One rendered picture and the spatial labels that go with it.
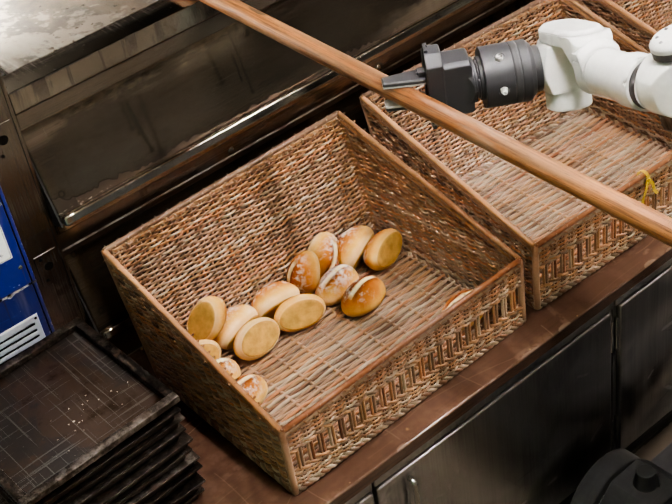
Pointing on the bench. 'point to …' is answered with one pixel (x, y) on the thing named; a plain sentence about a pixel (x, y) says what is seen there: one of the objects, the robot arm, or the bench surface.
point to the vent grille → (20, 338)
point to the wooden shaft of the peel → (459, 124)
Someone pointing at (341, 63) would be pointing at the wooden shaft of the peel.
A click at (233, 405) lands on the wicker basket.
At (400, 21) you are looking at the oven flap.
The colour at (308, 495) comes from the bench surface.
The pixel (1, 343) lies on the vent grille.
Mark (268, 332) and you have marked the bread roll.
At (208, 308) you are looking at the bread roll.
